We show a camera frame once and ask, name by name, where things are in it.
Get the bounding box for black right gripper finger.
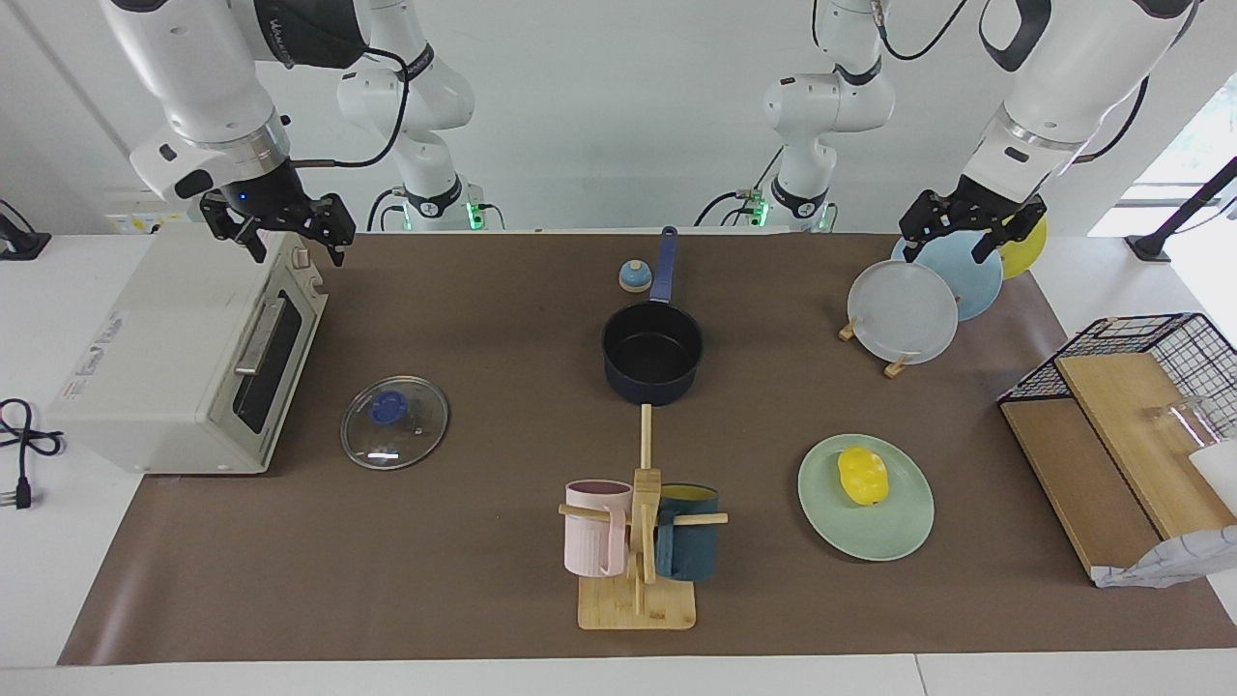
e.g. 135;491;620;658
295;193;357;268
200;193;268;264

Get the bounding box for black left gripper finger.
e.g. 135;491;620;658
899;191;954;264
972;198;1049;264

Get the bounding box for glass lid with blue knob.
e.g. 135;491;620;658
340;375;450;472

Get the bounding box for yellow plate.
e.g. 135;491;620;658
1000;215;1048;281

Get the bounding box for light blue plate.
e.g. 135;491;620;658
891;235;1004;322

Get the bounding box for grey plate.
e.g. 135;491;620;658
848;259;960;366

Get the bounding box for wooden plate rack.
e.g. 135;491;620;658
839;309;914;378

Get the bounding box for light green plate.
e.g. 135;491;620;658
797;433;935;563

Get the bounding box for cream toaster oven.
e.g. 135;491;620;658
46;224;330;477

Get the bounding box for clear glass cup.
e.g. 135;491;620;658
1145;396;1214;450

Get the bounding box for wooden boards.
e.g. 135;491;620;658
1000;353;1237;581

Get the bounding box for dark blue saucepan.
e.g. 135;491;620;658
601;227;705;407

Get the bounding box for white container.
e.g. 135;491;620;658
1189;440;1237;513

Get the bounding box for brown table mat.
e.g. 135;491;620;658
56;232;1237;666

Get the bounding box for white printed paper sheet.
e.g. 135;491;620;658
1092;525;1237;589

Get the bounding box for dark teal mug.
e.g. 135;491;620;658
655;483;721;582

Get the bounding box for pink ribbed mug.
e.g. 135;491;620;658
564;479;634;579

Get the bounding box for wooden mug tree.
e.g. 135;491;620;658
558;404;729;631

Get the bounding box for white wall socket box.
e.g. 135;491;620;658
104;187;209;235

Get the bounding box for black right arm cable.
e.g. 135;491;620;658
293;46;413;171

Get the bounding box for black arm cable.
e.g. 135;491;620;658
293;46;413;171
868;0;1151;165

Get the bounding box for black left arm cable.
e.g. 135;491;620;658
868;0;1151;165

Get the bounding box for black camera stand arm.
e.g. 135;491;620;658
1126;155;1237;264

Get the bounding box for black table clamp mount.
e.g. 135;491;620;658
0;198;51;260

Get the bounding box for black wire basket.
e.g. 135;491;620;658
998;312;1237;441

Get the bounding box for black power cord with plug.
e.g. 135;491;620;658
0;398;64;511

